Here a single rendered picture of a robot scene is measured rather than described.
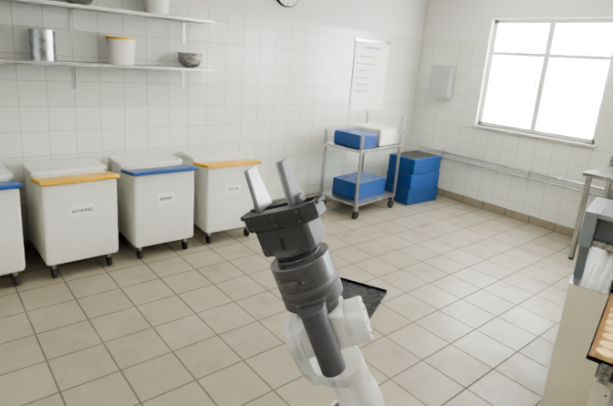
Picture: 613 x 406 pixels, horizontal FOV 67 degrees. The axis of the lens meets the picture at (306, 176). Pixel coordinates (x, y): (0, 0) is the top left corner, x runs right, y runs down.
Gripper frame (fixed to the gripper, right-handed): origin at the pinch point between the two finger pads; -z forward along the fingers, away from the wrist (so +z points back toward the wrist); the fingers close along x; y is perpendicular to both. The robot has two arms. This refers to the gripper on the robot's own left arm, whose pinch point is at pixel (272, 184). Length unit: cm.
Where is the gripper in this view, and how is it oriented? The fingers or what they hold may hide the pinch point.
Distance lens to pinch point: 64.1
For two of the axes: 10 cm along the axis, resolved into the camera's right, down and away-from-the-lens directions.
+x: 8.5, -2.0, -4.9
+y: -4.2, 3.2, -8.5
